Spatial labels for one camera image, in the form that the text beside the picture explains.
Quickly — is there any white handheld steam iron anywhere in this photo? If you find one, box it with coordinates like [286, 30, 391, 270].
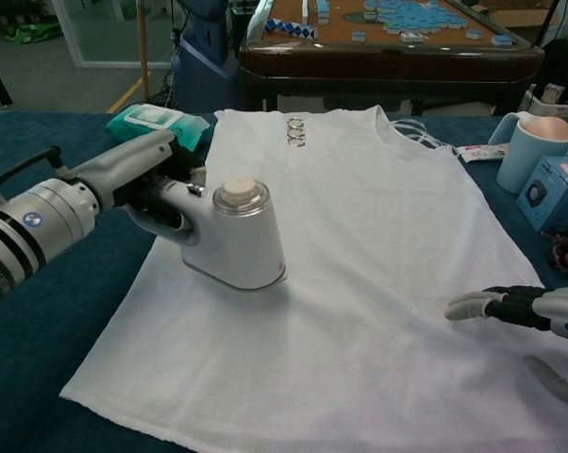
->
[123, 176, 288, 292]

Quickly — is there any green bag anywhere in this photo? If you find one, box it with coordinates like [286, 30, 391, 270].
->
[3, 23, 61, 46]

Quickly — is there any white sleeveless shirt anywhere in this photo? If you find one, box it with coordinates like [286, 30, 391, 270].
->
[58, 104, 568, 453]

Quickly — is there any dark blue machine base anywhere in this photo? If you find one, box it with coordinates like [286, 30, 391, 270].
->
[170, 0, 242, 114]

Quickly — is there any light blue mug pink inside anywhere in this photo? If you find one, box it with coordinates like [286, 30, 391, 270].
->
[488, 111, 568, 194]

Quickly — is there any brown wooden mahjong table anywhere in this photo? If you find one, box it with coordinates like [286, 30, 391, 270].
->
[239, 0, 546, 116]

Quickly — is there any wooden pole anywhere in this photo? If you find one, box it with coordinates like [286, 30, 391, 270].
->
[137, 0, 152, 101]

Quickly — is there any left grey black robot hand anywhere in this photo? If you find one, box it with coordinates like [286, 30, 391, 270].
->
[74, 129, 209, 228]

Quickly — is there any small white pink packet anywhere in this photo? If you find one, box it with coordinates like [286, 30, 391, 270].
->
[456, 143, 510, 164]

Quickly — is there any blue white snake puzzle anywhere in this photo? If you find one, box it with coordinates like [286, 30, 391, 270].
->
[260, 17, 319, 40]

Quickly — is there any blue cardboard product box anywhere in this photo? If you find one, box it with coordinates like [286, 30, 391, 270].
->
[516, 156, 568, 232]

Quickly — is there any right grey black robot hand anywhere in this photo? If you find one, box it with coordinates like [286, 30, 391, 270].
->
[443, 281, 568, 411]

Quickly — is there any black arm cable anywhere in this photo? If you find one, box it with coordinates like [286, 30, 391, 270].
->
[0, 145, 71, 199]

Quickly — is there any white framed glass partition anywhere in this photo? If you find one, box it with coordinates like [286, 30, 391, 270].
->
[59, 0, 176, 67]

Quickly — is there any dark teal tablecloth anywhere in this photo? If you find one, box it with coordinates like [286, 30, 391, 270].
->
[0, 110, 568, 453]

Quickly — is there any green wet wipes pack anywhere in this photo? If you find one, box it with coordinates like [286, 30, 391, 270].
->
[104, 103, 213, 155]

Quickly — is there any heap of blue mahjong tiles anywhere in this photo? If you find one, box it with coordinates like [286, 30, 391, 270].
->
[359, 0, 465, 35]

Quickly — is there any brown cardboard box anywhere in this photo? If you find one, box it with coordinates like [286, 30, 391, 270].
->
[472, 0, 568, 27]

